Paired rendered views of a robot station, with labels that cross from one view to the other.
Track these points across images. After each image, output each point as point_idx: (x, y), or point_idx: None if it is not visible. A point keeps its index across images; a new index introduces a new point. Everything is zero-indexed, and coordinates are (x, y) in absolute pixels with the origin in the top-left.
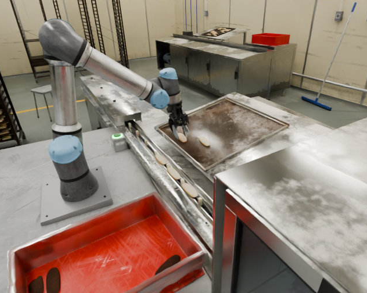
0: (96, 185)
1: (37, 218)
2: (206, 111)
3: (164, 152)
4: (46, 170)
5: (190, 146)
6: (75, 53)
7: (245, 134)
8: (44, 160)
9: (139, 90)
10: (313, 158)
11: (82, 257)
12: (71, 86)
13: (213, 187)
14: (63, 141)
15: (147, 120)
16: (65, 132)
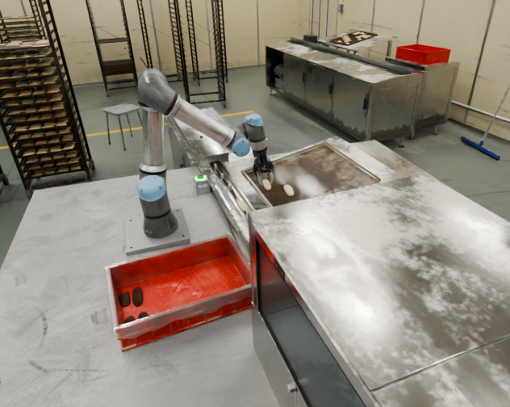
0: (176, 224)
1: (123, 249)
2: (299, 157)
3: (246, 199)
4: (128, 207)
5: (273, 194)
6: (167, 106)
7: (332, 186)
8: (126, 197)
9: (222, 138)
10: (312, 208)
11: (161, 282)
12: (160, 130)
13: (248, 220)
14: (149, 181)
15: (236, 161)
16: (151, 172)
